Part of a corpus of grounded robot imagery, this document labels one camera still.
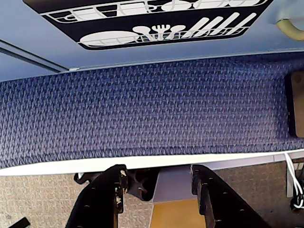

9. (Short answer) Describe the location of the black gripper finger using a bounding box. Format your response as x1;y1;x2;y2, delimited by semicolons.
191;165;273;228
67;164;129;228

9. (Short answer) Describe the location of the black flat bar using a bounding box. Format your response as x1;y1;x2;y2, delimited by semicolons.
9;217;30;228

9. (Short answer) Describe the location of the blue woven mat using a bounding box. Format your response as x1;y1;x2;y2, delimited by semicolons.
0;53;304;169

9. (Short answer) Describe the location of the tan block with black edge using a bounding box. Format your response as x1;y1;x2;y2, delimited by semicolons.
284;72;304;138

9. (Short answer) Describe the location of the blue dishwasher door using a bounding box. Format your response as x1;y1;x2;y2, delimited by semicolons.
0;0;304;83

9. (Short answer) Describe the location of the gray yellow post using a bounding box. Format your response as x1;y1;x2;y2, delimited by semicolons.
151;166;207;228

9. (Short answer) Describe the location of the white cable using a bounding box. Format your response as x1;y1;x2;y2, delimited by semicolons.
285;153;302;207

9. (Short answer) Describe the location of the gold dishwasher handle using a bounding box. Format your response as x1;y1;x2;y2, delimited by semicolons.
275;18;304;41

